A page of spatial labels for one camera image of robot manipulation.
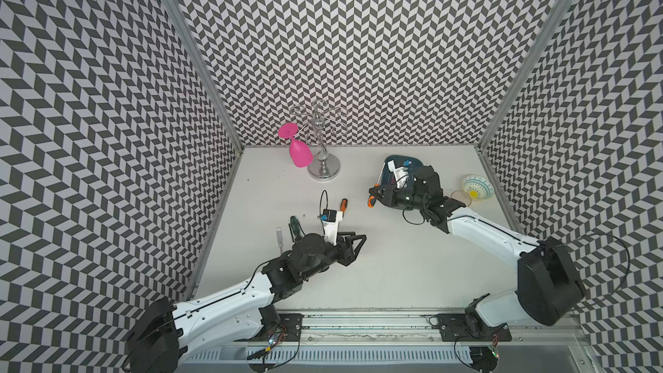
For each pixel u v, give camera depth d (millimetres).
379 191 809
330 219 651
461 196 1040
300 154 963
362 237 695
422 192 640
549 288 422
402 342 719
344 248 639
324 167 1118
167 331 407
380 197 767
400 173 753
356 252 673
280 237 845
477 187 1019
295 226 902
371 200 789
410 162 737
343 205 982
